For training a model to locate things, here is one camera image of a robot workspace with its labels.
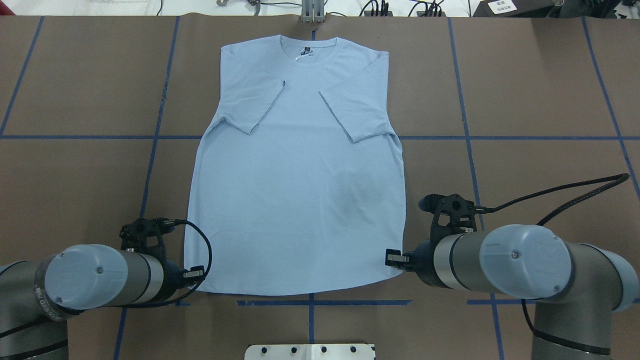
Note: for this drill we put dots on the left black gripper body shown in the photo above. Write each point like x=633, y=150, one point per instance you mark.
x=173, y=273

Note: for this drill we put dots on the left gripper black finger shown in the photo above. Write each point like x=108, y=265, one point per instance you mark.
x=193, y=275

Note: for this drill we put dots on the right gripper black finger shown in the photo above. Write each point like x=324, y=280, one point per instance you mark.
x=394, y=258

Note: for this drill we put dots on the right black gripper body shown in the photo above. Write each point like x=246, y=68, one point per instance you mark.
x=423, y=255

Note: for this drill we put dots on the light blue t-shirt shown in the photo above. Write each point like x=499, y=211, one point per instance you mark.
x=298, y=180

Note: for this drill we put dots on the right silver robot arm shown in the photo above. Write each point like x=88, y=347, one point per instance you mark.
x=568, y=291

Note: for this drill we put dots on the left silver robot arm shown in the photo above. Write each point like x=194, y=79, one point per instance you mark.
x=38, y=298

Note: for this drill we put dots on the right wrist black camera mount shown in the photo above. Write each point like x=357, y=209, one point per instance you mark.
x=452, y=214

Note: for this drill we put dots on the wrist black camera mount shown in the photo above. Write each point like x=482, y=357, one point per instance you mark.
x=452, y=214
x=145, y=236

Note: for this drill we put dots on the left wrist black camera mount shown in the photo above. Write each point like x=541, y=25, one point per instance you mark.
x=145, y=236

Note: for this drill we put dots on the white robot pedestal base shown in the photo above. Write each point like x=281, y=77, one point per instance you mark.
x=327, y=351

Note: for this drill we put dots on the aluminium frame post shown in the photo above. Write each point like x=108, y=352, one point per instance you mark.
x=313, y=11

